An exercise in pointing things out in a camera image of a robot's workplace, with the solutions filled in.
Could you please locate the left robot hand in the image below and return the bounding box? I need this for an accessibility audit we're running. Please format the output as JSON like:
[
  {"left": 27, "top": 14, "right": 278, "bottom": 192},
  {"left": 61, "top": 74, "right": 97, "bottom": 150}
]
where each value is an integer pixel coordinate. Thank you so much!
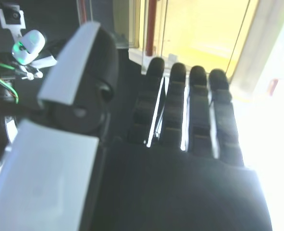
[{"left": 0, "top": 21, "right": 274, "bottom": 231}]

